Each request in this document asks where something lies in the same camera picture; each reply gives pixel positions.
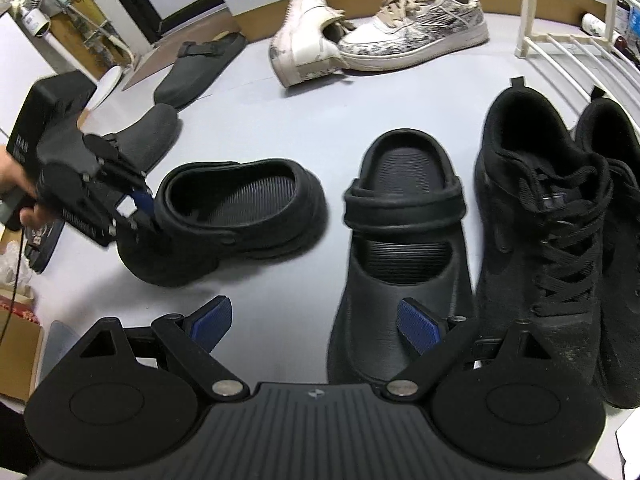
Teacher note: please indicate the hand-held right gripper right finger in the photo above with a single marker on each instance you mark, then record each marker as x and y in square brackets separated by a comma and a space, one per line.
[417, 325]

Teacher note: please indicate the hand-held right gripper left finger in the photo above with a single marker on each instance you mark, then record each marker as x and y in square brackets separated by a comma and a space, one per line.
[212, 322]

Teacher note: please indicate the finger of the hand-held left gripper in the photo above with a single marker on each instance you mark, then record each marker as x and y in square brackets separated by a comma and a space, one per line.
[145, 205]

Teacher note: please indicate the black buckle clog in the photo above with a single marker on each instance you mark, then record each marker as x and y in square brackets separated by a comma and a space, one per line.
[200, 75]
[155, 130]

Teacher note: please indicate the black lace-up sneaker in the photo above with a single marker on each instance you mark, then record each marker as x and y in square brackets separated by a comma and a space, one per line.
[525, 210]
[620, 185]

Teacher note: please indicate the white sneaker grey print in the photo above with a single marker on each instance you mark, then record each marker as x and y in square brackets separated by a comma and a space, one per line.
[425, 25]

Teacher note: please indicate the white shoe rack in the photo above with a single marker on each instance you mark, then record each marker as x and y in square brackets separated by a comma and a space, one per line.
[530, 10]

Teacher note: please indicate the person's left hand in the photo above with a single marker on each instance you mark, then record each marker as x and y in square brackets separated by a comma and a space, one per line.
[12, 175]

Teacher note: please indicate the white fan stand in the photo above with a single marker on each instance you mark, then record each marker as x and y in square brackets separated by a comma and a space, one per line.
[107, 82]

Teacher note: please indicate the small white appliance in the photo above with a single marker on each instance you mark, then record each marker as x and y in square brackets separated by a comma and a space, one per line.
[35, 20]

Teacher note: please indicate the crumpled white plastic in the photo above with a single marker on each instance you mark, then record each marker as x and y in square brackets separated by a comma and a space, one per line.
[10, 267]

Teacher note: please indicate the red patterned packet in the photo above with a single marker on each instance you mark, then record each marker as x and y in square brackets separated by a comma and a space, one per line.
[22, 316]

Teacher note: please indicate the small cardboard box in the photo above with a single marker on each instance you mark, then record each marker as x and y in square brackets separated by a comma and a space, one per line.
[17, 355]

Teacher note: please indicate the white paper sheet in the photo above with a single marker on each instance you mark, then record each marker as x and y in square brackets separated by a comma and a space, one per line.
[629, 440]

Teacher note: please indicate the brown spray bottle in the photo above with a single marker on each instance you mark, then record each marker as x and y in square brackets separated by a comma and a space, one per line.
[627, 47]

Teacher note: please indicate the white labelled bottle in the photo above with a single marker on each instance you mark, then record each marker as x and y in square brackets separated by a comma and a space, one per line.
[595, 22]

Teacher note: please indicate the black door frame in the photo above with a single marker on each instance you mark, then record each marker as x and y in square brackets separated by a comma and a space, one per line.
[200, 7]

